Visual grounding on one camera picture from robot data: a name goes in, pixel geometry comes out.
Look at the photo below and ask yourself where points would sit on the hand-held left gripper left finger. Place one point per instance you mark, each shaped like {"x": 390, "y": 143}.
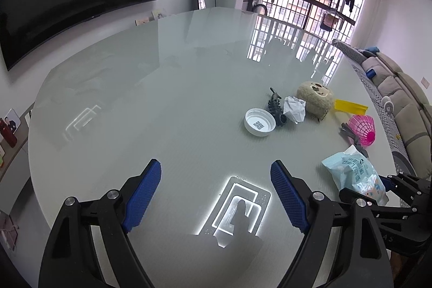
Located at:
{"x": 141, "y": 197}

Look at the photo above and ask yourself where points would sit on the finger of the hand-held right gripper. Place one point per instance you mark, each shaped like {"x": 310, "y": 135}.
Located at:
{"x": 410, "y": 186}
{"x": 395, "y": 211}

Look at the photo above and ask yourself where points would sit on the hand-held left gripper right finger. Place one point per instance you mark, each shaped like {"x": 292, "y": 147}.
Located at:
{"x": 288, "y": 197}

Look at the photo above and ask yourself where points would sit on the blue white plastic packet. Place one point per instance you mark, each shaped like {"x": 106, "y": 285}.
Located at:
{"x": 354, "y": 170}

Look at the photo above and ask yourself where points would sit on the pink mesh plastic basket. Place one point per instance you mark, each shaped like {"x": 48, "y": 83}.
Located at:
{"x": 362, "y": 129}

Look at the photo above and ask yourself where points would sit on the grey plastic piece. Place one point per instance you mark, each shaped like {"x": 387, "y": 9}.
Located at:
{"x": 347, "y": 132}

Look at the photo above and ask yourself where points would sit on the white round plastic lid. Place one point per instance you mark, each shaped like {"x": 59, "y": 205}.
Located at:
{"x": 251, "y": 117}

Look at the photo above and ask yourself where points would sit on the white paper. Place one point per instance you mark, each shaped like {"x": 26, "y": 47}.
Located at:
{"x": 294, "y": 109}

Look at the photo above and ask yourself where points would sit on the black plastic toy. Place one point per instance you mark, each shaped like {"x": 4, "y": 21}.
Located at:
{"x": 275, "y": 105}

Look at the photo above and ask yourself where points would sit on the yellow plastic piece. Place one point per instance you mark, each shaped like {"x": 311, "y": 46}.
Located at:
{"x": 351, "y": 106}

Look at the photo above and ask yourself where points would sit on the round beige plush toy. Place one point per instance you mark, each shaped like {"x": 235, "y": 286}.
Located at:
{"x": 315, "y": 97}

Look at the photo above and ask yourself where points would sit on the houndstooth cloth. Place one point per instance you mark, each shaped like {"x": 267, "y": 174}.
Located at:
{"x": 381, "y": 112}

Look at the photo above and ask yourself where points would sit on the white round gadget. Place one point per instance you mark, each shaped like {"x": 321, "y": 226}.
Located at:
{"x": 387, "y": 103}

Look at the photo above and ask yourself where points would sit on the beige grey sofa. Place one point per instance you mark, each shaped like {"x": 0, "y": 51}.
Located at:
{"x": 405, "y": 99}

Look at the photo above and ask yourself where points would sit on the blue bottle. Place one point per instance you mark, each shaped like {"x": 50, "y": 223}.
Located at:
{"x": 371, "y": 74}

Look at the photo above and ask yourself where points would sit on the blue plush toy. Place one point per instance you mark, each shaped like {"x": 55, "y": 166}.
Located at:
{"x": 372, "y": 50}

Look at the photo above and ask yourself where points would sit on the houndstooth cushion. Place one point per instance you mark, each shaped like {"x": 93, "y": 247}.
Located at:
{"x": 349, "y": 51}

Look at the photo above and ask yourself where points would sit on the framed photo with red figure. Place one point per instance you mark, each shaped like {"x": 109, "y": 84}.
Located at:
{"x": 8, "y": 127}

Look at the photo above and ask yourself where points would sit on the small standing card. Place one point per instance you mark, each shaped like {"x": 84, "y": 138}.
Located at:
{"x": 141, "y": 21}
{"x": 158, "y": 15}

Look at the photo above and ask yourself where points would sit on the black stand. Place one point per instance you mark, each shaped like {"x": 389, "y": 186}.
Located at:
{"x": 251, "y": 3}

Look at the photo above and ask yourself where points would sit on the white wall socket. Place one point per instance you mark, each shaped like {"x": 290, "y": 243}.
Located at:
{"x": 425, "y": 82}

